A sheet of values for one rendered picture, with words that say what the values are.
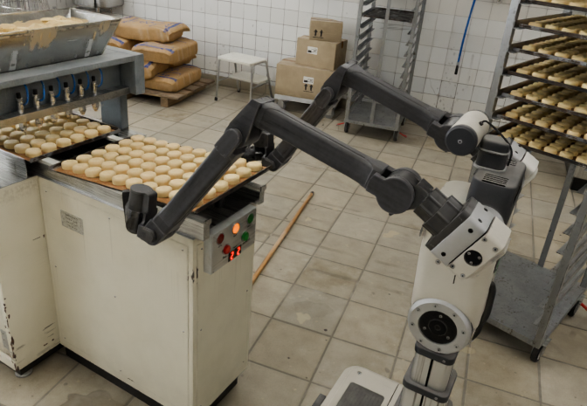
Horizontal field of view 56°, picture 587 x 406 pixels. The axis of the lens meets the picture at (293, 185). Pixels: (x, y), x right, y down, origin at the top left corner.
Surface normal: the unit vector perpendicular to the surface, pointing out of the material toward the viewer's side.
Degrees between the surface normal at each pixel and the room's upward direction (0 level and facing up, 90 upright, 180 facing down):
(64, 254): 90
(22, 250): 90
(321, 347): 0
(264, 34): 90
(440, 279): 101
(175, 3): 90
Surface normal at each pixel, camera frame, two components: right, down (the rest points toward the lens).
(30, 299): 0.86, 0.28
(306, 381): 0.08, -0.90
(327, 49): -0.40, 0.33
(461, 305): -0.49, 0.51
